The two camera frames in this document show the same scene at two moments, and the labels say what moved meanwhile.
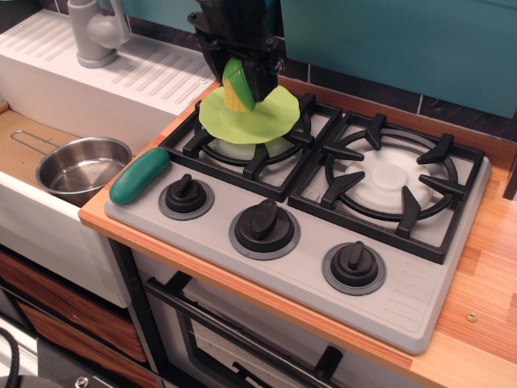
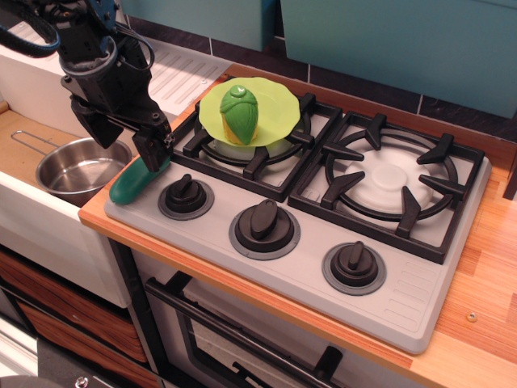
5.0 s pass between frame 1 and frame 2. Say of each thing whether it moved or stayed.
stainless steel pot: stayed
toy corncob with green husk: moved
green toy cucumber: stayed
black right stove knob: stayed
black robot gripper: moved
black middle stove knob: stayed
